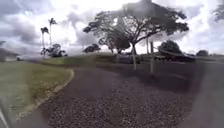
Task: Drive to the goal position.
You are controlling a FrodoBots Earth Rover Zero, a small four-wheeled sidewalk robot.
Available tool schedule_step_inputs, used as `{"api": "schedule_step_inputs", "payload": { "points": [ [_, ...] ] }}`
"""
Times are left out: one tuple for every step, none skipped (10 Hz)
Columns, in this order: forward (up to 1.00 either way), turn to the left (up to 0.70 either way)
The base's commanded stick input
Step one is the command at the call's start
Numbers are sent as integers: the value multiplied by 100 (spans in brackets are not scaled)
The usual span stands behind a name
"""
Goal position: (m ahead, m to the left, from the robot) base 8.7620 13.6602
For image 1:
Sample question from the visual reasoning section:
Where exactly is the wooden post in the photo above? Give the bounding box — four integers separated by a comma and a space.
149, 41, 155, 75
132, 45, 138, 71

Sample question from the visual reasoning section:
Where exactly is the dark gravel path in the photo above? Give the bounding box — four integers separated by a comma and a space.
13, 63, 224, 128

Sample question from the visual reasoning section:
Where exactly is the small white building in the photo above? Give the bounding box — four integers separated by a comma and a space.
0, 41, 21, 63

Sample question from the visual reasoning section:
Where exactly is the dark round bush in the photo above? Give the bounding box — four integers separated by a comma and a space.
157, 39, 184, 56

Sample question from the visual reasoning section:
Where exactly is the tall palm tree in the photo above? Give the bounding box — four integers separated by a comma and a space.
40, 26, 50, 56
47, 17, 58, 49

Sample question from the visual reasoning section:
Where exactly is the green grass lawn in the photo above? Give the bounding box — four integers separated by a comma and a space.
0, 60, 75, 118

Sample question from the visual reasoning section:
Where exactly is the large spreading tree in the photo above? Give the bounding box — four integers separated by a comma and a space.
82, 1, 190, 56

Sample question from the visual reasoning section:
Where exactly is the dark low tree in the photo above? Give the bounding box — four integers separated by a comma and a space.
82, 43, 102, 54

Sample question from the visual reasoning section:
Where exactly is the thin pole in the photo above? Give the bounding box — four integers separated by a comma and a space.
146, 34, 150, 55

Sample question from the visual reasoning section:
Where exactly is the dark bushy tree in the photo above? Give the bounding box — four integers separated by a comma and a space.
40, 43, 68, 58

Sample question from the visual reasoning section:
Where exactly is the grass slope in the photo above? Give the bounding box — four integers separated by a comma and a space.
39, 52, 118, 67

